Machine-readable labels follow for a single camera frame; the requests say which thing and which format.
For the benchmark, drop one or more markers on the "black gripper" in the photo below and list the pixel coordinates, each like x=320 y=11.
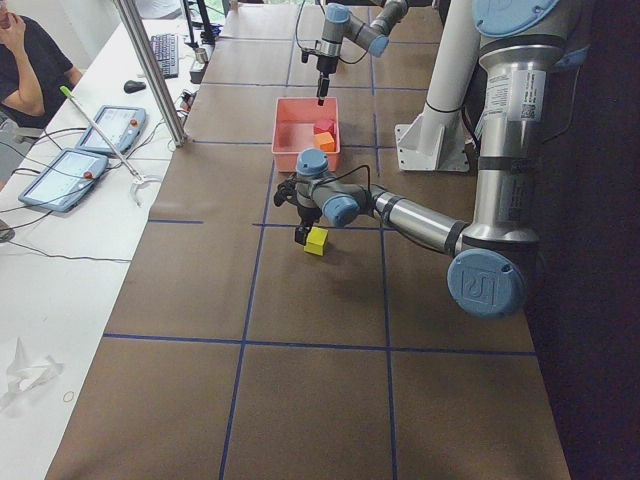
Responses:
x=327 y=65
x=306 y=212

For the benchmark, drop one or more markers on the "yellow foam block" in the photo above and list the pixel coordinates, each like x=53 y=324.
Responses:
x=316 y=241

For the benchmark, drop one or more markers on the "red foam block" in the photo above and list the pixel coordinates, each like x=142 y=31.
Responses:
x=324 y=125

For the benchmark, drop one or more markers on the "orange foam block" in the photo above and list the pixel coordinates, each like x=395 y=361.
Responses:
x=324 y=141

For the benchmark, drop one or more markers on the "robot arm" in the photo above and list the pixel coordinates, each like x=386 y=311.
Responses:
x=339 y=24
x=494 y=257

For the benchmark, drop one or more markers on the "pink plastic bin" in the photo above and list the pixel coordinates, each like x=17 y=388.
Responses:
x=293 y=130

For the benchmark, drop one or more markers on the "small metal cup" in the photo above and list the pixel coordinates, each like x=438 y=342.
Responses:
x=201 y=55

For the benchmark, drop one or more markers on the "black keyboard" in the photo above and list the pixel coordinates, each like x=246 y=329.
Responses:
x=166 y=51

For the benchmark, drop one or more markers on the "reacher grabber stick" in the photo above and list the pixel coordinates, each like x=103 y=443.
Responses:
x=139 y=179

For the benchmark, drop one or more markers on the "black computer mouse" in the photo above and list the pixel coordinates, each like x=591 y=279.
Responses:
x=133 y=86

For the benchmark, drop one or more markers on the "far teach pendant tablet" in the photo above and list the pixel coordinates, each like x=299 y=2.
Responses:
x=121 y=124

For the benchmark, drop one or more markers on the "teach pendant tablet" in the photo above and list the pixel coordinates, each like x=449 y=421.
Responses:
x=121 y=124
x=65 y=181

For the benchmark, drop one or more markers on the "near teach pendant tablet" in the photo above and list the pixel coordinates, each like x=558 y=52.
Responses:
x=65 y=181

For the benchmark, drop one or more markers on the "seated person black shirt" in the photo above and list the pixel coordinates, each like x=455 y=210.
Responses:
x=33 y=69

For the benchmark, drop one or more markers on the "crumpled white paper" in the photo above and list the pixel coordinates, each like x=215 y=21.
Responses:
x=23 y=375

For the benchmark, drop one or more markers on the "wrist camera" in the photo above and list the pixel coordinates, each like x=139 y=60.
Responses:
x=285 y=193
x=307 y=52

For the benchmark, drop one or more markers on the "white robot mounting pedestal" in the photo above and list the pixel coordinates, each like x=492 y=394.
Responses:
x=435 y=140

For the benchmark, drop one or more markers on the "aluminium frame post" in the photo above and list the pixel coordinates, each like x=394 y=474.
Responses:
x=138 y=36

